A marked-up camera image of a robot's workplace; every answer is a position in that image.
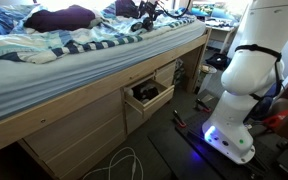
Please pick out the open wooden drawer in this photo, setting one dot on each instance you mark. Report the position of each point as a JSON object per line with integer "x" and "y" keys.
{"x": 148, "y": 107}

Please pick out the blue striped duvet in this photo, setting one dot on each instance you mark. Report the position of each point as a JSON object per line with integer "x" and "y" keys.
{"x": 28, "y": 45}

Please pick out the black bag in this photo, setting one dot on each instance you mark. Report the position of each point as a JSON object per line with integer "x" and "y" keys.
{"x": 217, "y": 60}

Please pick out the light blue mattress sheet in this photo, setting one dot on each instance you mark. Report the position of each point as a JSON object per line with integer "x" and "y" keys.
{"x": 24, "y": 85}

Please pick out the black socks in drawer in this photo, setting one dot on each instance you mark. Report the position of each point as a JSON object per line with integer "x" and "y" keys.
{"x": 145, "y": 92}

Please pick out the white desk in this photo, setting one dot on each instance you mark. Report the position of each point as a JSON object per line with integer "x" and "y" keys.
{"x": 221, "y": 36}

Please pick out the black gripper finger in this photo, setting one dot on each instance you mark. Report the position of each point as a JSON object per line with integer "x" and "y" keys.
{"x": 155, "y": 15}
{"x": 142, "y": 9}

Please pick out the red handled clamp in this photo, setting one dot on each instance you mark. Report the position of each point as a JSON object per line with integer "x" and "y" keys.
{"x": 180, "y": 122}

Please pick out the white bin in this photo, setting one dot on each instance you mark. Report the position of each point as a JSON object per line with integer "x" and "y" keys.
{"x": 206, "y": 72}

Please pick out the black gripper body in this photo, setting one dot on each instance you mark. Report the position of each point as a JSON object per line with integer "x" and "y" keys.
{"x": 151, "y": 5}

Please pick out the dark purple garment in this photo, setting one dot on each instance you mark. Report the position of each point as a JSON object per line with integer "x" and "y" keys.
{"x": 72, "y": 18}

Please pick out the blue pillow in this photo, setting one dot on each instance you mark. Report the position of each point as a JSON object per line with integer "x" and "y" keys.
{"x": 9, "y": 20}

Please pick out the large wooden drawer front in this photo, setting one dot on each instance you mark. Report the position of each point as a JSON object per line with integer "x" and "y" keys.
{"x": 69, "y": 147}

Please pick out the white rolled sock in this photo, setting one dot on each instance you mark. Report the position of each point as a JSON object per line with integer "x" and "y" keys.
{"x": 129, "y": 92}

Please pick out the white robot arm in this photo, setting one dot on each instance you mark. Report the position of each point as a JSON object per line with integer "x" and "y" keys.
{"x": 256, "y": 66}

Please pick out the wooden bed frame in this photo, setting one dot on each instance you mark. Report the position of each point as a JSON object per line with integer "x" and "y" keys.
{"x": 19, "y": 126}

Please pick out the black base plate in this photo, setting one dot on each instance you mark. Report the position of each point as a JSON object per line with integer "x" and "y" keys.
{"x": 268, "y": 163}

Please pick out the dark navy garment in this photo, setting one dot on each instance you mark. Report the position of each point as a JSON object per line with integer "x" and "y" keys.
{"x": 126, "y": 8}

